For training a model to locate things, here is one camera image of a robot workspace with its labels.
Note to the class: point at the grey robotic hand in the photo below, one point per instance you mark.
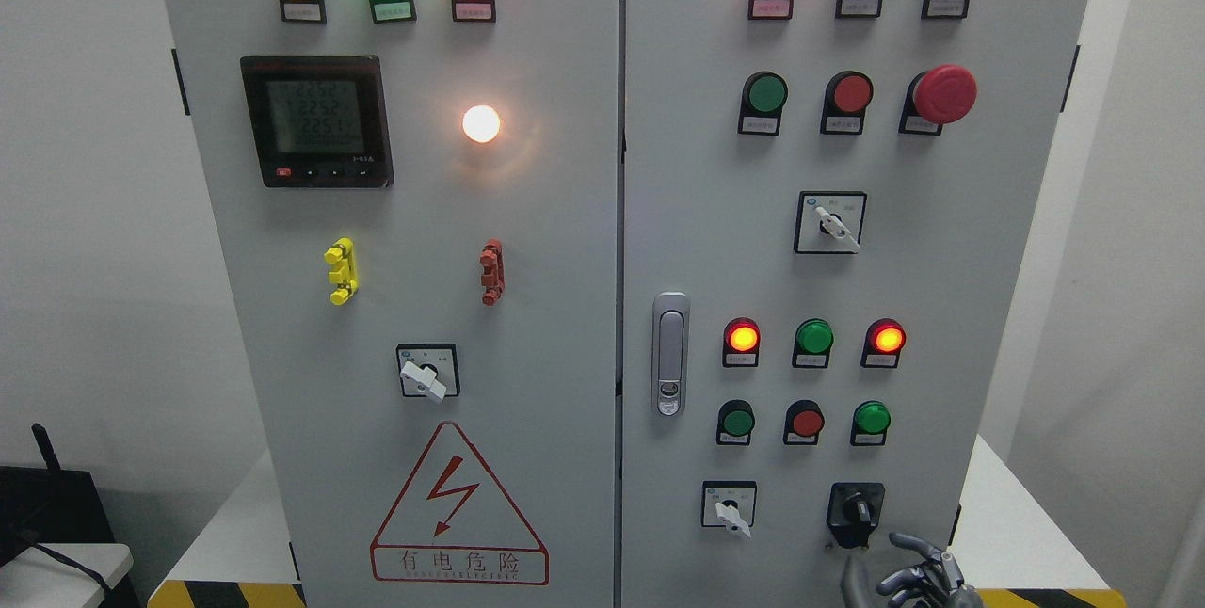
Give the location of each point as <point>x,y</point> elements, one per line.
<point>935,582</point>

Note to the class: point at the black rotary knob switch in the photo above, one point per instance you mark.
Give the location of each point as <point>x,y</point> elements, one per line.
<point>853,512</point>

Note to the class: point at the green push button lower right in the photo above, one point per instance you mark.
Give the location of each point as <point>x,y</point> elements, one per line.
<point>870,424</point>

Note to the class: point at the green push button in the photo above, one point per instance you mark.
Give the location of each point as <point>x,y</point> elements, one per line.
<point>735,423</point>
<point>762,100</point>
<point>870,424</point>

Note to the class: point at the red push button lower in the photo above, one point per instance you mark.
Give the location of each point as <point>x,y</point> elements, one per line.
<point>803,423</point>

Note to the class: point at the red push button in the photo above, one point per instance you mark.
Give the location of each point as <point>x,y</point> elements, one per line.
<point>847,95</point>
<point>803,423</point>

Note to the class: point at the red indicator middle right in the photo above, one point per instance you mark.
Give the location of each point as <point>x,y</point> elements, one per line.
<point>883,342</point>

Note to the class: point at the green push button lower left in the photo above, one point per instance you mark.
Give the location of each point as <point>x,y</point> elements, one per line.
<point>735,423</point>

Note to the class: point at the green indicator middle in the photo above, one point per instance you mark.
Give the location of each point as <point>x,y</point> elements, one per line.
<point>813,344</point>

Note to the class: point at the red lit indicator middle left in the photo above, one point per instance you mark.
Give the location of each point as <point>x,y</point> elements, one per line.
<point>741,343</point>

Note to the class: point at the grey electrical control cabinet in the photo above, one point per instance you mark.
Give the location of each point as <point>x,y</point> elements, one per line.
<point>619,174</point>

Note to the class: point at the red emergency stop mushroom button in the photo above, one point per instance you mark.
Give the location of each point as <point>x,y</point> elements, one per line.
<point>936,98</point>

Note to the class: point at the red electrical hazard warning sticker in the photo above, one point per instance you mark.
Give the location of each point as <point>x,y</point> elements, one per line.
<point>454,522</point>

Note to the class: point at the red push button upper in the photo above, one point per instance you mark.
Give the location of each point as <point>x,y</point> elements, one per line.
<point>847,95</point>

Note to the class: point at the green push button upper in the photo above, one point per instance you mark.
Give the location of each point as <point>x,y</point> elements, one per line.
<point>762,100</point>

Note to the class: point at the red terminal connector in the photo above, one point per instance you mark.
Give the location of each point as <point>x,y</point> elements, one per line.
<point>492,278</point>

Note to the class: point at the white glowing pilot lamp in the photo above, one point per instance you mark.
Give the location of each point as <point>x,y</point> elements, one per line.
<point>481,123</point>

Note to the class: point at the yellow terminal connector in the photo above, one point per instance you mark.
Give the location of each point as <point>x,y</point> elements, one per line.
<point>343,275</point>

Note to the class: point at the black digital power meter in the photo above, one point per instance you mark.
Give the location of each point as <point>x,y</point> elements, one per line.
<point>319,121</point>

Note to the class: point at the black device with antenna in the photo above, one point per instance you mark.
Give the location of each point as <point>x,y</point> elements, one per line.
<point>49,505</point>

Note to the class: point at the lower white selector switch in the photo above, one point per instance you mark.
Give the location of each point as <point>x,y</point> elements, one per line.
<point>729,504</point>

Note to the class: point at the upper right white selector switch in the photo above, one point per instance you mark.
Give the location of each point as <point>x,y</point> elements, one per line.
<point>829,222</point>

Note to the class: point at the silver door latch handle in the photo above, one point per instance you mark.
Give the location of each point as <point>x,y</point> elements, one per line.
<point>669,352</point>

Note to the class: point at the left door white selector switch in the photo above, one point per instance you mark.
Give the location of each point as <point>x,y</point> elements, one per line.
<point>428,371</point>

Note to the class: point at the white box with cable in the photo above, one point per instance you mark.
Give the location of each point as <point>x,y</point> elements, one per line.
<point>34,579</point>

